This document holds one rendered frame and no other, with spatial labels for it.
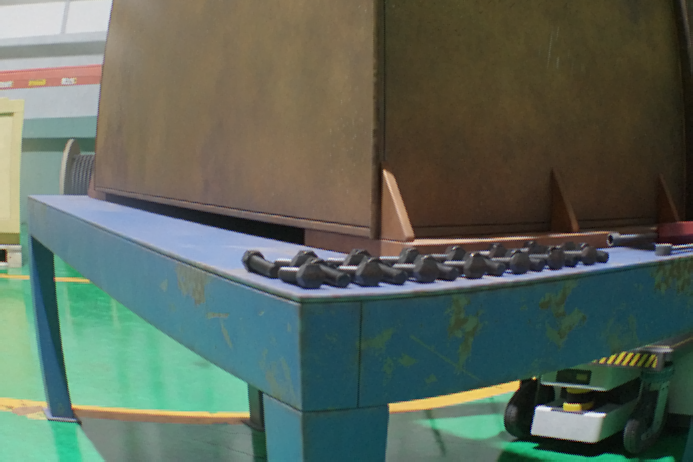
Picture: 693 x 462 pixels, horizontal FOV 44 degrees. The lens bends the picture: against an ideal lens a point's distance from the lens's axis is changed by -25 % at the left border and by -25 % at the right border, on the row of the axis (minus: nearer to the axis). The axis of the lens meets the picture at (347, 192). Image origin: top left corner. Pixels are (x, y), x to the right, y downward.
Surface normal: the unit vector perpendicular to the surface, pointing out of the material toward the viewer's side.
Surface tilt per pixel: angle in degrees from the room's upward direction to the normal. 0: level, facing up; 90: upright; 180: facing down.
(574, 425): 90
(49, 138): 90
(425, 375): 90
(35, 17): 90
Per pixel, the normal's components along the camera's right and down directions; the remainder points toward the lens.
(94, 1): 0.48, 0.04
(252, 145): -0.89, 0.00
